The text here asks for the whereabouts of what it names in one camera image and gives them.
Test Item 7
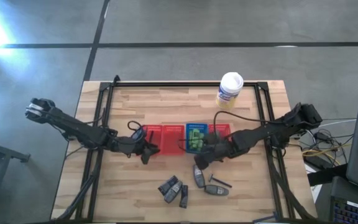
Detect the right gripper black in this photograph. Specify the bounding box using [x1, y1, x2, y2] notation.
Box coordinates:
[194, 136, 242, 170]

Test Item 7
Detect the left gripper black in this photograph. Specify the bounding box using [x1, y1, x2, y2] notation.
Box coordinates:
[115, 136, 160, 165]

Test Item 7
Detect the red plastic slotted basket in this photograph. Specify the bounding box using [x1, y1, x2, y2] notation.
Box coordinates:
[141, 124, 163, 156]
[162, 124, 186, 156]
[208, 123, 232, 142]

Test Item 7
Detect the blue plastic slotted basket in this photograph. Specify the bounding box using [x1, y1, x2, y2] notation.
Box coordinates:
[185, 123, 209, 154]

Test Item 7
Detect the Lysol wipes canister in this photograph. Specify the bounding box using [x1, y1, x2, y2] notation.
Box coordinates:
[215, 72, 244, 110]

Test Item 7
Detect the blue clamp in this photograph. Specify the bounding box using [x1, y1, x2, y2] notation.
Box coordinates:
[252, 211, 280, 224]

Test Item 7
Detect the black power adapter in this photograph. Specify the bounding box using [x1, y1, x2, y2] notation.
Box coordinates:
[314, 131, 331, 141]

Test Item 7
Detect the black keyboard case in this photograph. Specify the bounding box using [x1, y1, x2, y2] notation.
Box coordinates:
[329, 175, 358, 224]

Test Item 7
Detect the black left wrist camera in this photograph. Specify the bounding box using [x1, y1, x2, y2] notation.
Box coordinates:
[131, 126, 147, 142]

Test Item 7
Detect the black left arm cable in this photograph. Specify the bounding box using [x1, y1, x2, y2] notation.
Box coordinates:
[127, 120, 144, 133]

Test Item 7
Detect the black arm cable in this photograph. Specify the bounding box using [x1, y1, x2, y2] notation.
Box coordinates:
[127, 120, 144, 133]
[213, 110, 291, 138]

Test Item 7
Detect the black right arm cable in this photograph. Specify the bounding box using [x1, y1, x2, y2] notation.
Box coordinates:
[213, 110, 291, 138]

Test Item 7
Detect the black aluminium rig frame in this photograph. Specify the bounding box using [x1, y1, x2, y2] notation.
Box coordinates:
[54, 74, 315, 224]

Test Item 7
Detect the yellow cable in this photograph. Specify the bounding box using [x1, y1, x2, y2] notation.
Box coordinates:
[301, 148, 349, 158]

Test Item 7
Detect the black strap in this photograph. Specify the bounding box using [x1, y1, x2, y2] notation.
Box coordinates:
[306, 163, 348, 187]

